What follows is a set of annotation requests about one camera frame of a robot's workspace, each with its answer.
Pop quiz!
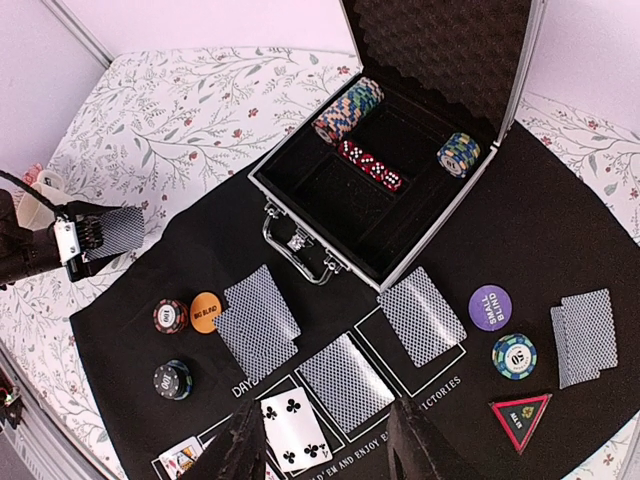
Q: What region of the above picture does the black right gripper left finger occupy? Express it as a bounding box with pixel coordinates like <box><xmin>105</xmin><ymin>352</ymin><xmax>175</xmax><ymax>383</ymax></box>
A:
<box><xmin>187</xmin><ymin>400</ymin><xmax>266</xmax><ymax>480</ymax></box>

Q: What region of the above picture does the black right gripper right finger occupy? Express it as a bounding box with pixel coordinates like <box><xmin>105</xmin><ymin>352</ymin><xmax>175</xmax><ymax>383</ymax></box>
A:
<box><xmin>387</xmin><ymin>397</ymin><xmax>478</xmax><ymax>480</ymax></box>

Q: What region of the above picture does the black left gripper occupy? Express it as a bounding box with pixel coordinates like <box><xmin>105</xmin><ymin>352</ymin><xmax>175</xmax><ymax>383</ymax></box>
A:
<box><xmin>1</xmin><ymin>190</ymin><xmax>119</xmax><ymax>290</ymax></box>

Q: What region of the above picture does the blue playing card deck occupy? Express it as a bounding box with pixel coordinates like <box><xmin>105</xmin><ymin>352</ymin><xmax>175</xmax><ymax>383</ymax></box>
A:
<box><xmin>85</xmin><ymin>206</ymin><xmax>145</xmax><ymax>261</ymax></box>

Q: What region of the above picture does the face up club card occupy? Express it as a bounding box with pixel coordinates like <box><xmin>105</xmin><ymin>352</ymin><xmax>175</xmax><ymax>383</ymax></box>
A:
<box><xmin>260</xmin><ymin>387</ymin><xmax>333</xmax><ymax>472</ymax></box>

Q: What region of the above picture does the face up queen card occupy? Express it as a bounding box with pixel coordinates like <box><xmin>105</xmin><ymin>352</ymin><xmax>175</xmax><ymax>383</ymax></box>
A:
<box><xmin>159</xmin><ymin>436</ymin><xmax>203</xmax><ymax>480</ymax></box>

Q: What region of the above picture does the black and green chip stack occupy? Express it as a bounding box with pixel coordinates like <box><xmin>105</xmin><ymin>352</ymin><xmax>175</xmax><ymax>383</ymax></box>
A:
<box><xmin>153</xmin><ymin>359</ymin><xmax>193</xmax><ymax>401</ymax></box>

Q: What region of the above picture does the face down board card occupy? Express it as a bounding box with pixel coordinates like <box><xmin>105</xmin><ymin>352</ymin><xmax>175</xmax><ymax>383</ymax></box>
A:
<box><xmin>377</xmin><ymin>267</ymin><xmax>467</xmax><ymax>368</ymax></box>
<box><xmin>299</xmin><ymin>333</ymin><xmax>395</xmax><ymax>434</ymax></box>

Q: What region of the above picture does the triangular all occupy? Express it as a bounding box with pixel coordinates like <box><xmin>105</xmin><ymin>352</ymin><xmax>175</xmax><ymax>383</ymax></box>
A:
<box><xmin>489</xmin><ymin>393</ymin><xmax>553</xmax><ymax>455</ymax></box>

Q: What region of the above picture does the orange black chip stack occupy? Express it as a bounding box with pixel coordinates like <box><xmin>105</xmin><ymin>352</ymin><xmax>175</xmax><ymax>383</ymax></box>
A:
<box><xmin>153</xmin><ymin>299</ymin><xmax>189</xmax><ymax>334</ymax></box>

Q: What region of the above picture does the dealt blue card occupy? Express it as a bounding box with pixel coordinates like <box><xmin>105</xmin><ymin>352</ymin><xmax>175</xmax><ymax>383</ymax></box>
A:
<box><xmin>550</xmin><ymin>306</ymin><xmax>600</xmax><ymax>390</ymax></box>
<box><xmin>224</xmin><ymin>264</ymin><xmax>301</xmax><ymax>340</ymax></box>
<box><xmin>217</xmin><ymin>309</ymin><xmax>298</xmax><ymax>383</ymax></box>
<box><xmin>561</xmin><ymin>288</ymin><xmax>618</xmax><ymax>370</ymax></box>

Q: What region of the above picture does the green blue chip stack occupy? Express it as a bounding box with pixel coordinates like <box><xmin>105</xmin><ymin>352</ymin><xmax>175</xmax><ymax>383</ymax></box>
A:
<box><xmin>492</xmin><ymin>333</ymin><xmax>538</xmax><ymax>381</ymax></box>

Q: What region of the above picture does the orange big blind button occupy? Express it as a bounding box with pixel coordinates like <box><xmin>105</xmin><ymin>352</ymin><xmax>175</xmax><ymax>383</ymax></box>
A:
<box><xmin>190</xmin><ymin>292</ymin><xmax>222</xmax><ymax>334</ymax></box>

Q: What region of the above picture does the purple small blind button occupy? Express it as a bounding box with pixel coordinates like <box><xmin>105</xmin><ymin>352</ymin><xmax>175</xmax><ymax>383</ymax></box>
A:
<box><xmin>468</xmin><ymin>284</ymin><xmax>513</xmax><ymax>332</ymax></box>

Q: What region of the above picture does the cream cylindrical cup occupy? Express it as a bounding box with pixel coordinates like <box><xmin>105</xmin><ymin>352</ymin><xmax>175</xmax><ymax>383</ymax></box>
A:
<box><xmin>16</xmin><ymin>170</ymin><xmax>72</xmax><ymax>231</ymax></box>

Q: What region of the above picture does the red patterned small bowl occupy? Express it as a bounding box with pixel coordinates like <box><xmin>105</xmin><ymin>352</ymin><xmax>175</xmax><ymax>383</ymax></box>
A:
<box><xmin>22</xmin><ymin>163</ymin><xmax>44</xmax><ymax>185</ymax></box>

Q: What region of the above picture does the black poker table mat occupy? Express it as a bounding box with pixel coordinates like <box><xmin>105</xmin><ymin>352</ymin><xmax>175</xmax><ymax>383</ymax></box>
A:
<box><xmin>71</xmin><ymin>126</ymin><xmax>639</xmax><ymax>479</ymax></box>

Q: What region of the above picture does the aluminium poker chip case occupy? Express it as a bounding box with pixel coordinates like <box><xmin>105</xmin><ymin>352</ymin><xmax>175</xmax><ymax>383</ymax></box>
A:
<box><xmin>250</xmin><ymin>1</ymin><xmax>546</xmax><ymax>291</ymax></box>

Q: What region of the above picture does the red dice row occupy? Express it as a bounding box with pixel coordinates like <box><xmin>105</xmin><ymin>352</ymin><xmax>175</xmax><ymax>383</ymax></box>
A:
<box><xmin>338</xmin><ymin>140</ymin><xmax>403</xmax><ymax>192</ymax></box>

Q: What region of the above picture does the green blue black chip row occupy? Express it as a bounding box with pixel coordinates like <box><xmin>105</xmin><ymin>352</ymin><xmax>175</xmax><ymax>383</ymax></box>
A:
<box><xmin>436</xmin><ymin>132</ymin><xmax>481</xmax><ymax>178</ymax></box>

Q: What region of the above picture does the orange and blue chip row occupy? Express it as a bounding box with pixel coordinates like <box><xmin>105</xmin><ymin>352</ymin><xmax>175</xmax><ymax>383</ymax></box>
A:
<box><xmin>312</xmin><ymin>77</ymin><xmax>384</xmax><ymax>145</ymax></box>

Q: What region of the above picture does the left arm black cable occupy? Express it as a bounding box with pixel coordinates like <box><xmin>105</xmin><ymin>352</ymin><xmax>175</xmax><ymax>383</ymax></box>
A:
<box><xmin>0</xmin><ymin>168</ymin><xmax>69</xmax><ymax>221</ymax></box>

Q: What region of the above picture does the front aluminium rail base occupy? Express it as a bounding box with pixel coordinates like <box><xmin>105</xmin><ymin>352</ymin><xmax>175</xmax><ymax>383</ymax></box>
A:
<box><xmin>1</xmin><ymin>346</ymin><xmax>116</xmax><ymax>479</ymax></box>

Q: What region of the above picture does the left aluminium frame post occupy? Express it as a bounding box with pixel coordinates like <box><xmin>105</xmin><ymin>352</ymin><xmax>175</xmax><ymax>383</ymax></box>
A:
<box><xmin>41</xmin><ymin>0</ymin><xmax>114</xmax><ymax>69</ymax></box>

